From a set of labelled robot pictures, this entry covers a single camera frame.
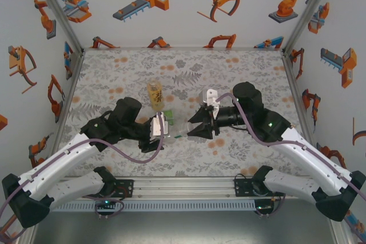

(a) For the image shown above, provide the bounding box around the aluminium side frame rail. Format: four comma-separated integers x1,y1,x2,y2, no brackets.
47,50,86,167
281,49,318,145

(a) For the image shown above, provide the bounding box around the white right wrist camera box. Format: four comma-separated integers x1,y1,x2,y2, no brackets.
199,89,220,113

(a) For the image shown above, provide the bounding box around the aluminium corner post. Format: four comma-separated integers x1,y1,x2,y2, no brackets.
28,0,86,56
281,0,341,56

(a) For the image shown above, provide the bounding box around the grey slotted cable duct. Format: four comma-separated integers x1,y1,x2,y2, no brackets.
53,200,257,213

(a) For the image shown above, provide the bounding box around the small clear bottle green label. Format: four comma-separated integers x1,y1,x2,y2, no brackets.
161,109,188,127

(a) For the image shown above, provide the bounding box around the grey metal base panel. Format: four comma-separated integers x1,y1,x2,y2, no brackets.
30,208,338,244

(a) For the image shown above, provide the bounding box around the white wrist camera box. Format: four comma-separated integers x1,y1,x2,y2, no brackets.
150,113,170,137
199,89,220,113

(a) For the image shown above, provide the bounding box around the floral printed table mat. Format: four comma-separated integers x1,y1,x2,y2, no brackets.
58,47,317,178

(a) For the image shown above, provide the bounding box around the yellow tea bottle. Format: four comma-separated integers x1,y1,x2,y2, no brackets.
147,79,166,112

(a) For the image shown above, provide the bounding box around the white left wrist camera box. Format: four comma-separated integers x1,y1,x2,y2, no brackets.
150,113,170,137

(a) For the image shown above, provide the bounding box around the aluminium front frame rail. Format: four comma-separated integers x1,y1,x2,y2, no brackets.
51,175,318,201

